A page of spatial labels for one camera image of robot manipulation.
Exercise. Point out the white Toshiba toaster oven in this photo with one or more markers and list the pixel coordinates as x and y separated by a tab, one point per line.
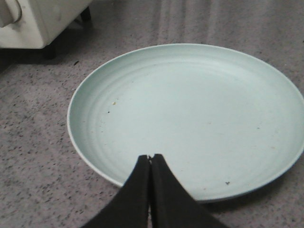
35	24

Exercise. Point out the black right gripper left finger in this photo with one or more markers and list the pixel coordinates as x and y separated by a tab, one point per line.
129	207

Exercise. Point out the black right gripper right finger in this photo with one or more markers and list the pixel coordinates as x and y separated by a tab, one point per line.
171	205

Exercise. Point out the light green plate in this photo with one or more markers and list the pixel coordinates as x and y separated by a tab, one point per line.
227	123

